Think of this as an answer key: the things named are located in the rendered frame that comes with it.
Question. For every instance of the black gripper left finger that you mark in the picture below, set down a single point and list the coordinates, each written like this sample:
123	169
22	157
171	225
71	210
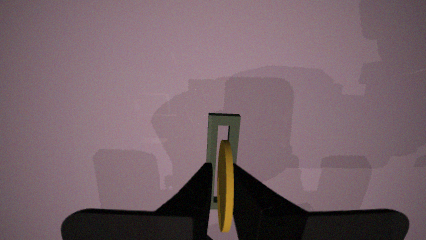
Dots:
183	217

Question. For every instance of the gold coin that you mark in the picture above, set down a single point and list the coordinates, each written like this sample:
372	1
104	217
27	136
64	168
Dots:
225	186

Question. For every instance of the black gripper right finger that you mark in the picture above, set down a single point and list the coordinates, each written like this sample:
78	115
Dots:
262	214

